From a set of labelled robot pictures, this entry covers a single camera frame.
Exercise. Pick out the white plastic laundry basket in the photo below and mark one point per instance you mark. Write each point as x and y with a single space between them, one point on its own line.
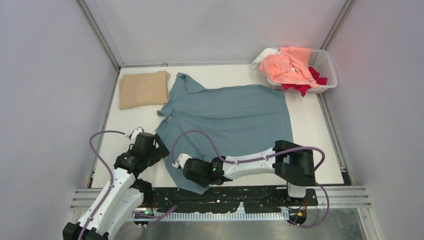
321 61

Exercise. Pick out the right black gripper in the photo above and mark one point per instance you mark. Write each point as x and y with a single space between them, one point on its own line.
202 183

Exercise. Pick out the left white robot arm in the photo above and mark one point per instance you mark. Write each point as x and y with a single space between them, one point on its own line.
123 193

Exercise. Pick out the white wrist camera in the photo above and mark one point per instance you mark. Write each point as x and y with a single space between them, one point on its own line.
181 160
135 132

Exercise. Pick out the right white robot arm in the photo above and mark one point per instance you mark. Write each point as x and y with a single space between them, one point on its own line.
289 161

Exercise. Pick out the blue-grey polo t-shirt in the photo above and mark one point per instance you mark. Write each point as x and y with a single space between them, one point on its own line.
231 121

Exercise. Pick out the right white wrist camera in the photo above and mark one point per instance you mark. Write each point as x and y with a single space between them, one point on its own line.
181 160

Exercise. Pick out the folded tan t-shirt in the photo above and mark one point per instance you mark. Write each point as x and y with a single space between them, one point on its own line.
143 89

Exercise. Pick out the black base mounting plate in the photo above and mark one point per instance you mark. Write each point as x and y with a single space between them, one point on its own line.
221 200

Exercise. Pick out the red t-shirt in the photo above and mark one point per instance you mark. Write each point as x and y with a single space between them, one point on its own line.
303 89

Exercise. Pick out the salmon pink t-shirt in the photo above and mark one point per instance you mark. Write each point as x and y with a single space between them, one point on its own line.
289 67

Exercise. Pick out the white t-shirt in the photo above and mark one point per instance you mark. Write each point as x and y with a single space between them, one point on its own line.
266 52

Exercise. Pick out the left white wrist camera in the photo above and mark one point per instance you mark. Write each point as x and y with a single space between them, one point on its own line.
135 132

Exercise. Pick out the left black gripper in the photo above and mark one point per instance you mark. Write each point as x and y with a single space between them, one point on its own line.
160 152

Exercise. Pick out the aluminium front rail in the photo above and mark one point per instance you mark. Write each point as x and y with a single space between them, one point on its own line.
345 197

